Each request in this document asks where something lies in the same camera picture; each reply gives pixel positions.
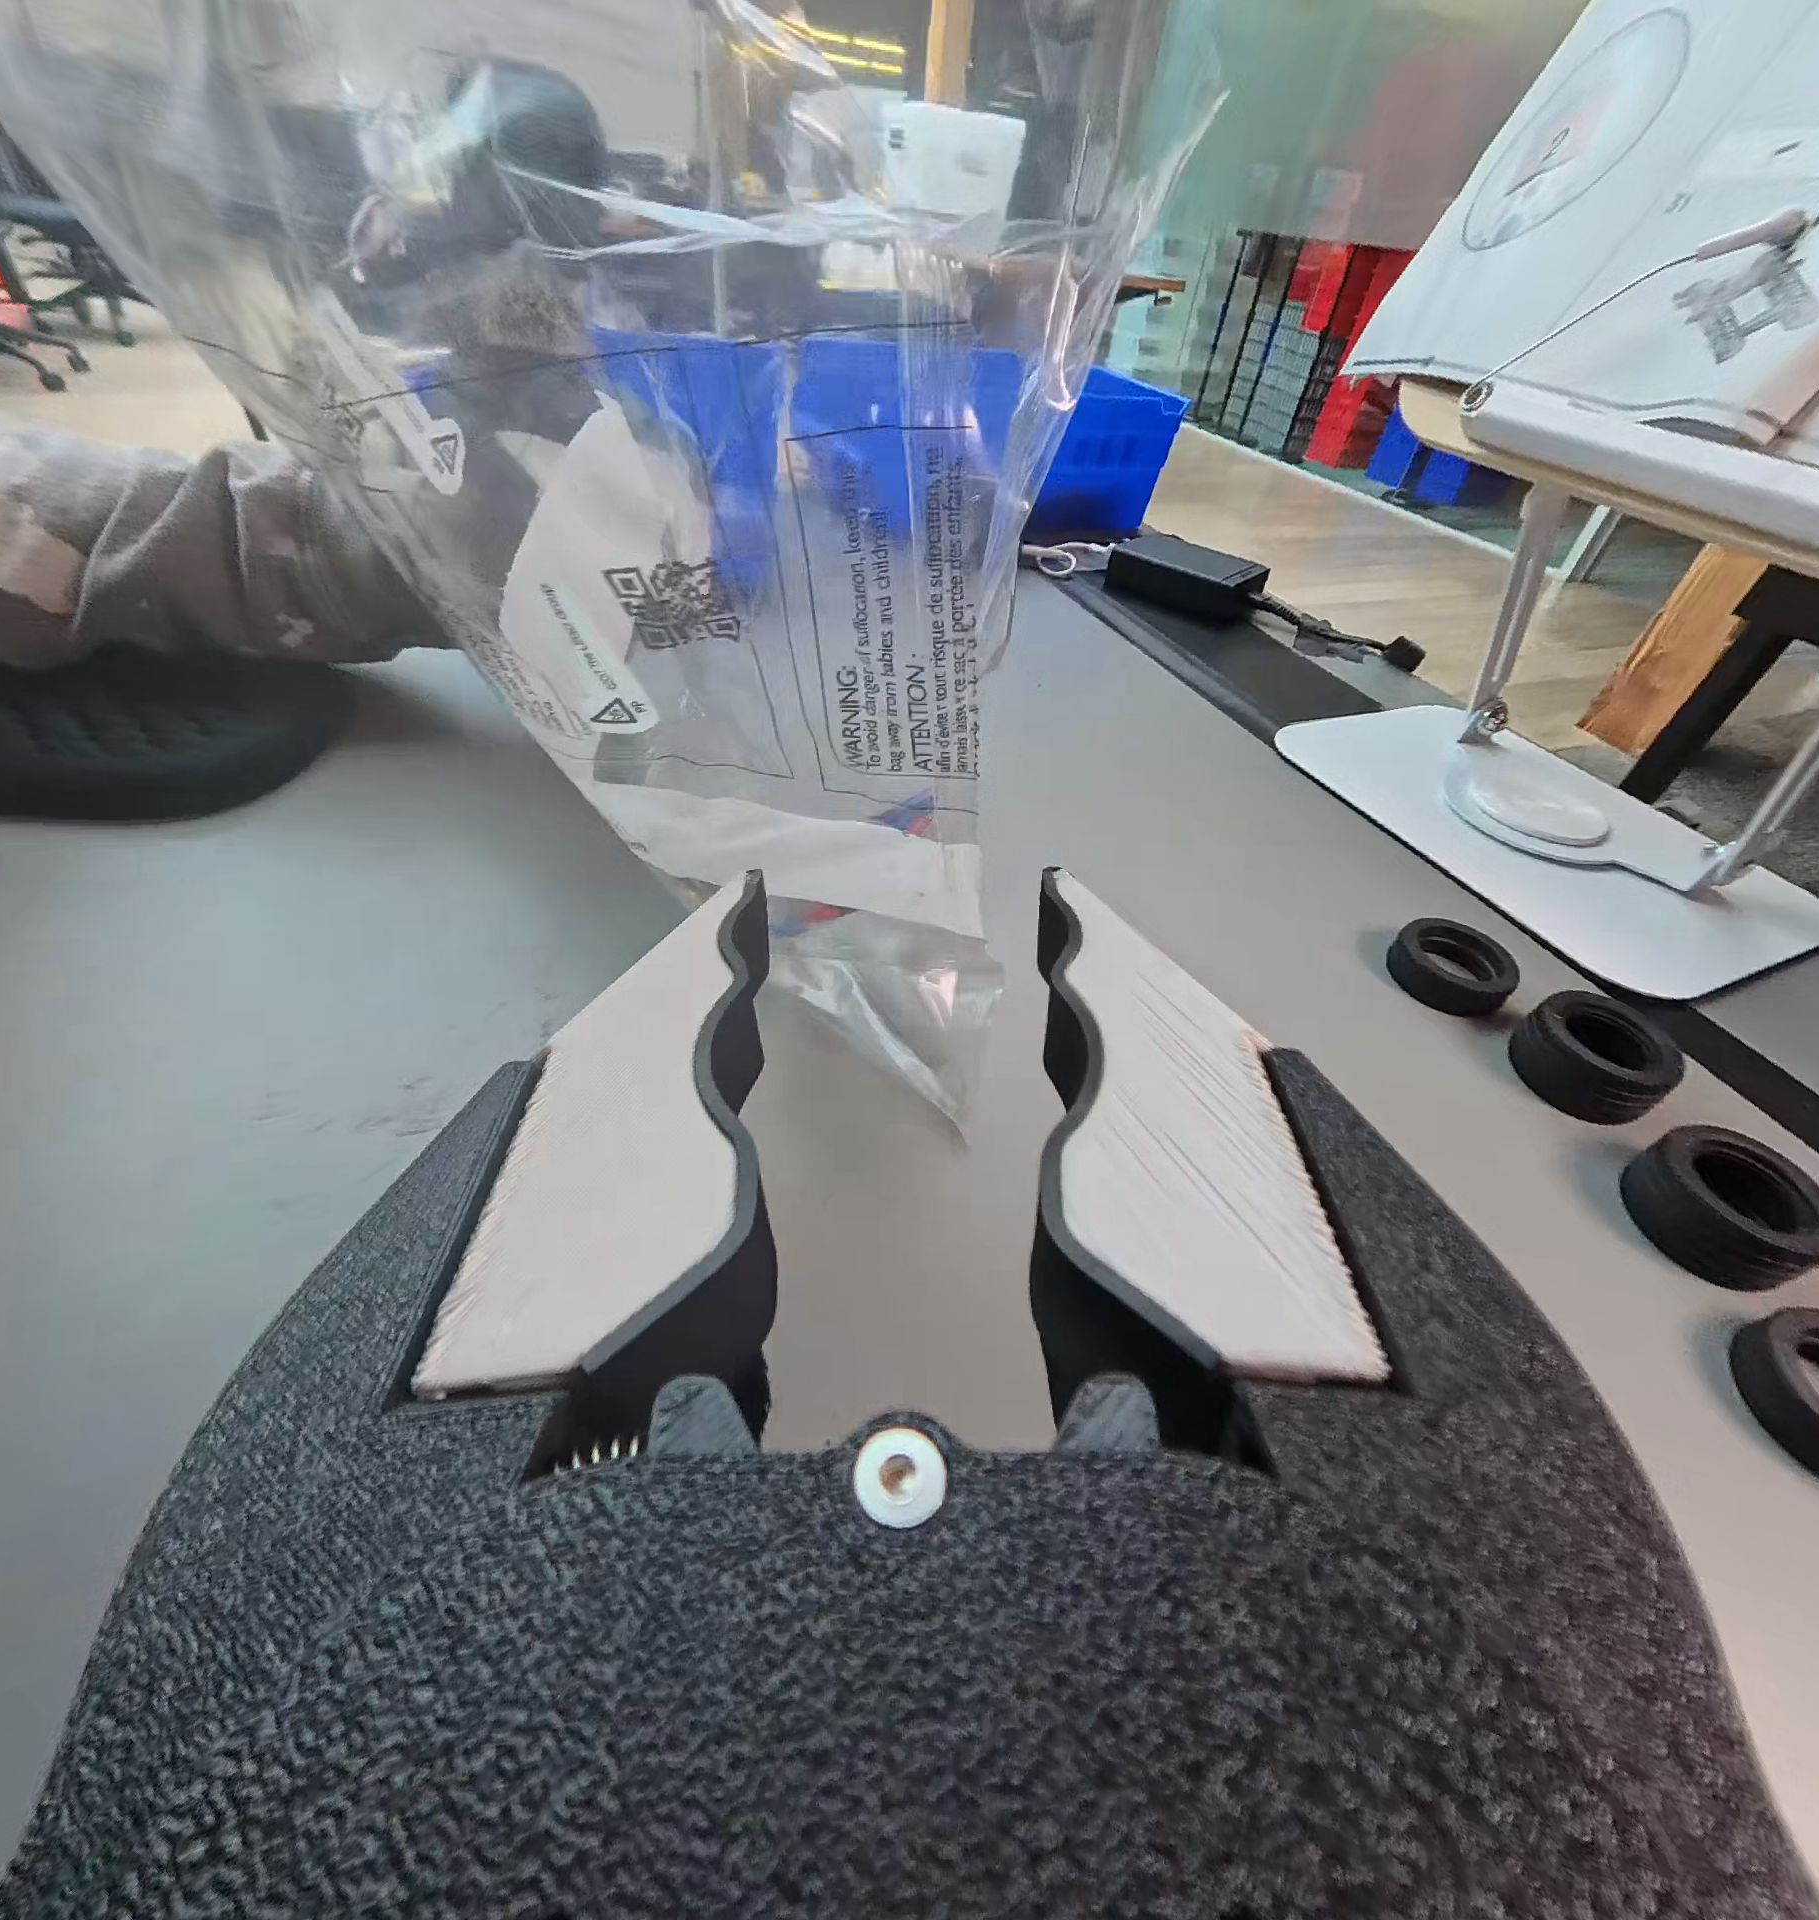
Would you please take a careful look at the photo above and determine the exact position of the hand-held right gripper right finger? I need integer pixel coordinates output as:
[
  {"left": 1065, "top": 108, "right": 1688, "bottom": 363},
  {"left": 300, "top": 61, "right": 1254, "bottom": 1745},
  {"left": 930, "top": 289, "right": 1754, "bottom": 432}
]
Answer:
[{"left": 1030, "top": 864, "right": 1394, "bottom": 1444}]

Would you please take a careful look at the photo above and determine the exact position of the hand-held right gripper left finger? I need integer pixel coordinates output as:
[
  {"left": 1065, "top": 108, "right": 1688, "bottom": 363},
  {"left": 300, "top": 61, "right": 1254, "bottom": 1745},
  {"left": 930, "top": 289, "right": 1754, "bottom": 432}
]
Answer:
[{"left": 409, "top": 867, "right": 779, "bottom": 1449}]

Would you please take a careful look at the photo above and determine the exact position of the large clear plastic bag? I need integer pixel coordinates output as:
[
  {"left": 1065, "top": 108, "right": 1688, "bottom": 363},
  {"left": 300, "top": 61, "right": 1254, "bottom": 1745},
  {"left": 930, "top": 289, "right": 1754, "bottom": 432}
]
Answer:
[{"left": 0, "top": 0, "right": 1229, "bottom": 965}]

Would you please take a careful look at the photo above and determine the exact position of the person's left forearm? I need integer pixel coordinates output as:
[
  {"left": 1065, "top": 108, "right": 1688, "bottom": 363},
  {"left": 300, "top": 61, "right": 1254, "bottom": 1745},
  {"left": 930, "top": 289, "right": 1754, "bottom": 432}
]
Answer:
[{"left": 0, "top": 397, "right": 553, "bottom": 672}]

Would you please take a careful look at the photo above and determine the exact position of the grey desk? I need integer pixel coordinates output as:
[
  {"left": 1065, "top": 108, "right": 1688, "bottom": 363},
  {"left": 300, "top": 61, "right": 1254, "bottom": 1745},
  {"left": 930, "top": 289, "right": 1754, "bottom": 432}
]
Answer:
[{"left": 0, "top": 575, "right": 1819, "bottom": 1920}]

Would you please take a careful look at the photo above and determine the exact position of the black toy tyre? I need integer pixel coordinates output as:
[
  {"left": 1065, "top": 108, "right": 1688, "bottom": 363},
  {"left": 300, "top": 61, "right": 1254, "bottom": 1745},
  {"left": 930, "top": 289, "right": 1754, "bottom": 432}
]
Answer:
[
  {"left": 1618, "top": 1123, "right": 1819, "bottom": 1296},
  {"left": 1507, "top": 988, "right": 1689, "bottom": 1127},
  {"left": 1384, "top": 916, "right": 1523, "bottom": 1021},
  {"left": 1728, "top": 1306, "right": 1819, "bottom": 1499}
]

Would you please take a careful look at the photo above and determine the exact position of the white book stand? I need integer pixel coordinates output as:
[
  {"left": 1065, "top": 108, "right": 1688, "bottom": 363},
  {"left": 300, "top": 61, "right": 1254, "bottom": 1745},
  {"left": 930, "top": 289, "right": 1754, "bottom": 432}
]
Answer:
[{"left": 1275, "top": 370, "right": 1819, "bottom": 1004}]

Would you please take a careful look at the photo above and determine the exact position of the black office chair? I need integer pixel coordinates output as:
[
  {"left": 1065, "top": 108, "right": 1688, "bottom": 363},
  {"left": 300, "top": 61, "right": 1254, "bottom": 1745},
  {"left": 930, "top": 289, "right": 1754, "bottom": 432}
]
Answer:
[{"left": 0, "top": 91, "right": 149, "bottom": 393}]

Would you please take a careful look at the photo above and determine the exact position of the long blue bin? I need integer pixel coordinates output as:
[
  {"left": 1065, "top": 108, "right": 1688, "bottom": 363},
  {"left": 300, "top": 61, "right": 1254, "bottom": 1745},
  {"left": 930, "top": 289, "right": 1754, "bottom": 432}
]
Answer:
[{"left": 788, "top": 333, "right": 1198, "bottom": 544}]

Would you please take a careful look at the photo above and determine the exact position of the black power brick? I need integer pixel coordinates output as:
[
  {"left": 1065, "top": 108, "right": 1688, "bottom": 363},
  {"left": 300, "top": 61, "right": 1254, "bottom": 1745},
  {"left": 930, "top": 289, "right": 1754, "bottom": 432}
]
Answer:
[{"left": 1109, "top": 530, "right": 1275, "bottom": 625}]

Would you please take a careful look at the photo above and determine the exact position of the black wrist rest pad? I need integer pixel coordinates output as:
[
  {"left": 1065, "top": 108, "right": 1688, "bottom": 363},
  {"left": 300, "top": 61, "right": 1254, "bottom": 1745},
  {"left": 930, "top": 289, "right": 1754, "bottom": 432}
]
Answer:
[{"left": 0, "top": 649, "right": 358, "bottom": 825}]

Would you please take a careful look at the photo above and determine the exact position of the stack of red blue bins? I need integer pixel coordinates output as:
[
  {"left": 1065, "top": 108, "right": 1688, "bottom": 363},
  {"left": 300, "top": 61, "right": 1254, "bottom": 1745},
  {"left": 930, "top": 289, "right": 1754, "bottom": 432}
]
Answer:
[{"left": 1221, "top": 229, "right": 1513, "bottom": 507}]

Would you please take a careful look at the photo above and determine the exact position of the instruction booklet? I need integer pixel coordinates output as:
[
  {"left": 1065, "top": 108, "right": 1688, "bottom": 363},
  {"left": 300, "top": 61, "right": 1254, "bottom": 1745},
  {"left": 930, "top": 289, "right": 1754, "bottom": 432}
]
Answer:
[{"left": 1341, "top": 0, "right": 1819, "bottom": 455}]

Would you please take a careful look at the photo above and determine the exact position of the black power cable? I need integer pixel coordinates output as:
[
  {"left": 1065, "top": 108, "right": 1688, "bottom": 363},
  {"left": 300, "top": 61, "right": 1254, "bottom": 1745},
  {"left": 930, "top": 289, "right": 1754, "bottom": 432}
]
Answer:
[{"left": 1243, "top": 590, "right": 1431, "bottom": 677}]

